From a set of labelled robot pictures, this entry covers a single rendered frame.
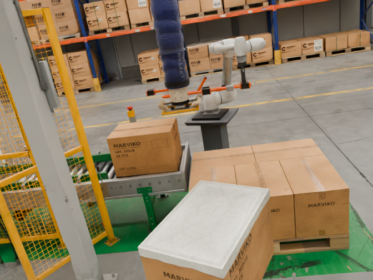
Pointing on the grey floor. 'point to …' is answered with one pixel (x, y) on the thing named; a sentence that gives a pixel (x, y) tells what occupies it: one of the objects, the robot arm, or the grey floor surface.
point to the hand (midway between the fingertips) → (243, 84)
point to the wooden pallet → (339, 243)
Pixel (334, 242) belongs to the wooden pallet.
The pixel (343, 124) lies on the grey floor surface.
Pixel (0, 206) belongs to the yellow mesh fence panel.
